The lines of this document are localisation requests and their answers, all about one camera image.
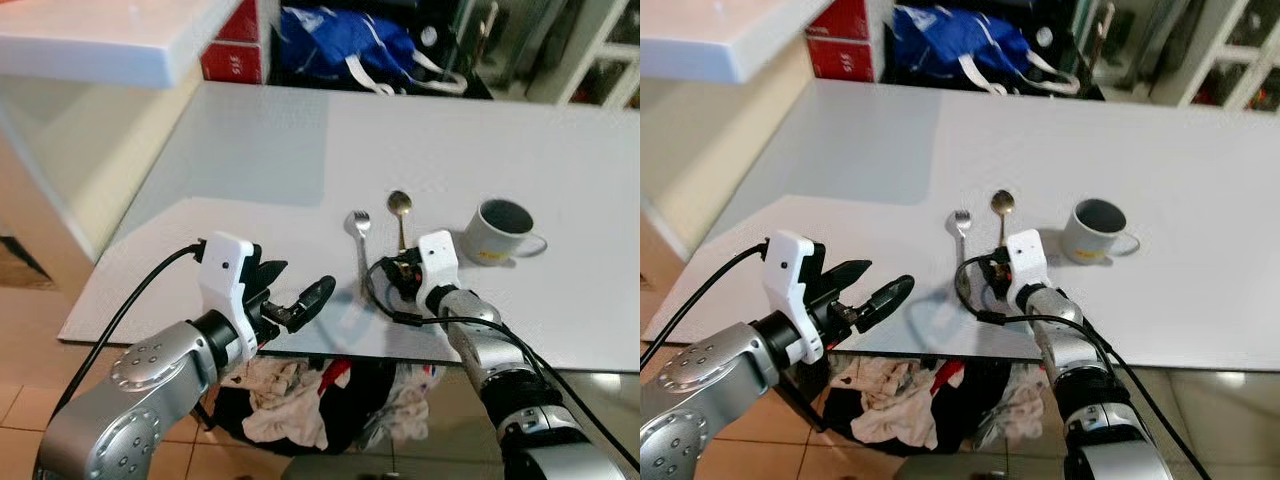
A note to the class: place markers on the red box with white print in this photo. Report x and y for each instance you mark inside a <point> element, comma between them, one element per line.
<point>840,60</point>
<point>232,62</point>

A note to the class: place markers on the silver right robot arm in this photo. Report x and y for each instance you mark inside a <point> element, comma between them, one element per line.
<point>1068,352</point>
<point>480,345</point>

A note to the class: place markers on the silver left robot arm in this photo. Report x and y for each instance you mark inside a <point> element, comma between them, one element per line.
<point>150,385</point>
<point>710,385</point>

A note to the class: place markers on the white patterned cloth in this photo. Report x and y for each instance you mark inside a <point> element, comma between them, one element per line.
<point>1022,395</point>
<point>410,395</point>

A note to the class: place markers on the grey ceramic mug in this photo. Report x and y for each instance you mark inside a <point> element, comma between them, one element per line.
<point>1088,240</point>
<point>490,240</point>

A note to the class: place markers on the black crumpled garment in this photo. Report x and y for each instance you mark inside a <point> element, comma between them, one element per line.
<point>355,410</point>
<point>965,405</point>

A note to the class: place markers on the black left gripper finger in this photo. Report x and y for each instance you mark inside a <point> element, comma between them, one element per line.
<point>890,298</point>
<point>270,273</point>
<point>848,276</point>
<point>315,296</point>

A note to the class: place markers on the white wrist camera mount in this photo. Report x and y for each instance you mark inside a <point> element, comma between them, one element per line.
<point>438,262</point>
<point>792,285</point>
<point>228,285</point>
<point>1028,258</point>

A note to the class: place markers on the white shelf rack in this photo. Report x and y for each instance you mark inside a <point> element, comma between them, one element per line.
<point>590,50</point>
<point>1225,50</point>

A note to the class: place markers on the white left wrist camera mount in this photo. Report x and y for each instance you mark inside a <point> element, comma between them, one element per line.
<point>228,285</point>
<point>792,285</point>

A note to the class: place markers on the plain red box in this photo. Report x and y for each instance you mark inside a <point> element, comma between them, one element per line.
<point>845,18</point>
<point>242,20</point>

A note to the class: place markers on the beige crumpled cloth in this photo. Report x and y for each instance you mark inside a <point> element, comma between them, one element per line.
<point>895,400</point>
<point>285,405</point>

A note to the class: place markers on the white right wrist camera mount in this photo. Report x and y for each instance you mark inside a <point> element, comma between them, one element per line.
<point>1028,258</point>
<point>438,262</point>

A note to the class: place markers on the white counter slab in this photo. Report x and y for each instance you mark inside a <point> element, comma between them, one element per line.
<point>720,35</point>
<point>90,40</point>

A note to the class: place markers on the silver metal fork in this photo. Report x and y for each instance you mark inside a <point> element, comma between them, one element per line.
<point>358,222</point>
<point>961,222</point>

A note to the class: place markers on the metal spoon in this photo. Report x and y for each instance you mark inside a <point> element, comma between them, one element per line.
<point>1002,202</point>
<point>399,203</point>

